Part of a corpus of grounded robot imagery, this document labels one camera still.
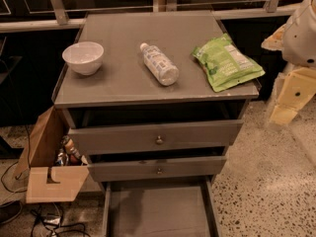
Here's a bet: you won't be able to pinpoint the top grey drawer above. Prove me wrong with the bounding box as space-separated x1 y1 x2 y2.
69 119 243 155

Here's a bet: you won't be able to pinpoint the wooden side box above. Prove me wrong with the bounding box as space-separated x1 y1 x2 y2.
13 107 88 203

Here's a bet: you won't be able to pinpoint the bottom grey drawer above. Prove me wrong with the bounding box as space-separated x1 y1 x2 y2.
102 177 222 237

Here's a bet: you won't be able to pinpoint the black floor cables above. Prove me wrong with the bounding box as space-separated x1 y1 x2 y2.
0 125 92 237

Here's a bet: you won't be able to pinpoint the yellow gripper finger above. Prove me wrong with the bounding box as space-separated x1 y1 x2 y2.
270 67 316 124
261 25 285 51

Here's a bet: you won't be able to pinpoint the white ceramic bowl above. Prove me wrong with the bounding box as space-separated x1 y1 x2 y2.
62 41 104 75

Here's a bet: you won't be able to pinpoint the grey drawer cabinet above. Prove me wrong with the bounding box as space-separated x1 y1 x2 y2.
51 11 263 237

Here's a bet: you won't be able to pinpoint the metal railing frame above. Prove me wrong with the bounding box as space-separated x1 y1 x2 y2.
1 0 302 33

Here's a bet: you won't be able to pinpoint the items inside wooden box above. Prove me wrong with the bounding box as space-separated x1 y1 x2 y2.
55 135 87 166

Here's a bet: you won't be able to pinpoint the clear plastic water bottle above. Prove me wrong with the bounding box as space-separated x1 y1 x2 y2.
140 42 180 86

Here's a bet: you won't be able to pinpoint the green snack bag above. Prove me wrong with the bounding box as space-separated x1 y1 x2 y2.
193 34 265 93

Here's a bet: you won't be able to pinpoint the grey drawer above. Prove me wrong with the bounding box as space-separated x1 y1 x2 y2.
102 177 222 237
69 119 243 155
88 156 226 182

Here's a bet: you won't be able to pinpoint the middle grey drawer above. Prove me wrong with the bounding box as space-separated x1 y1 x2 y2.
88 156 226 182

